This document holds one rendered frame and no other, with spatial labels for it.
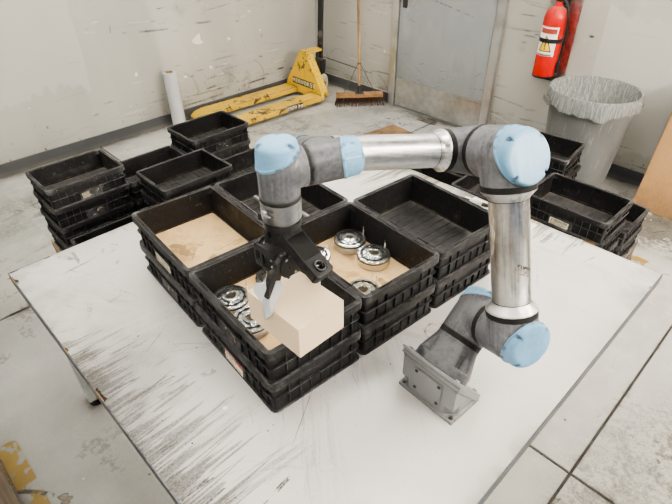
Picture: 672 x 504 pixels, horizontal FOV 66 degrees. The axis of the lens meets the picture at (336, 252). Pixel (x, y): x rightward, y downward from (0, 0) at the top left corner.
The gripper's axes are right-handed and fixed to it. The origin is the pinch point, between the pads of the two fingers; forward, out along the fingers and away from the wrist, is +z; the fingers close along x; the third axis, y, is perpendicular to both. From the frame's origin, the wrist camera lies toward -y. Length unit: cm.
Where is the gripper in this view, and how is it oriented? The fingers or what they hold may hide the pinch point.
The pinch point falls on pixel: (295, 303)
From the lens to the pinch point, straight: 106.4
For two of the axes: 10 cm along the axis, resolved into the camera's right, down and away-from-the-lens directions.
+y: -7.0, -4.2, 5.8
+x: -7.1, 4.2, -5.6
